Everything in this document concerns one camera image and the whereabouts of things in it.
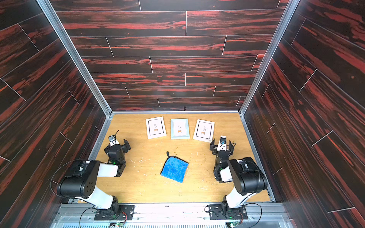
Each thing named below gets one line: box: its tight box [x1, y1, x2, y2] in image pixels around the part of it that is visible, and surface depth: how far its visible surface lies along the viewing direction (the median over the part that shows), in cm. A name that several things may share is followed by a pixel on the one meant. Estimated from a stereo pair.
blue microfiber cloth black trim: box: [160, 151, 189, 183], surface depth 88 cm
